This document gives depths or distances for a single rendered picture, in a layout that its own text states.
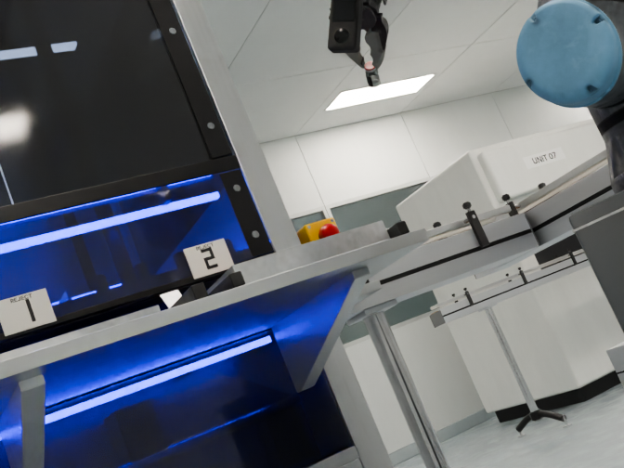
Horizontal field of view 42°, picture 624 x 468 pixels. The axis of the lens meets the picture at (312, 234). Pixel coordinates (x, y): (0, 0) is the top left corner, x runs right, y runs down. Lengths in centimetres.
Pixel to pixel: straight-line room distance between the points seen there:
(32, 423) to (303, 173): 624
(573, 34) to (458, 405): 647
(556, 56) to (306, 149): 647
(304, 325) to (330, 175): 599
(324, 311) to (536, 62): 57
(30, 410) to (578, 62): 78
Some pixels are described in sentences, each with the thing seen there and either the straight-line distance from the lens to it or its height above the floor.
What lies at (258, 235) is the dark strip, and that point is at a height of 104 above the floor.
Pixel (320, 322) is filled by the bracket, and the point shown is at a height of 82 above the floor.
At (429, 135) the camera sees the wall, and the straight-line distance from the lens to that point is 815.
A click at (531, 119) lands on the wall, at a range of 907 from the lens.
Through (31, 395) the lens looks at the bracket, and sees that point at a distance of 108.
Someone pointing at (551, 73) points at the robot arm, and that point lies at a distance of 98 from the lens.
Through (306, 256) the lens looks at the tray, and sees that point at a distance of 117.
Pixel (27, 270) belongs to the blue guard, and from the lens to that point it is 146.
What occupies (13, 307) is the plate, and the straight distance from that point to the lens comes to 144.
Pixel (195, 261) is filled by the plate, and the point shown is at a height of 102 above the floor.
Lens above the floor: 70
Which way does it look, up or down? 11 degrees up
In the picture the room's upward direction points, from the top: 23 degrees counter-clockwise
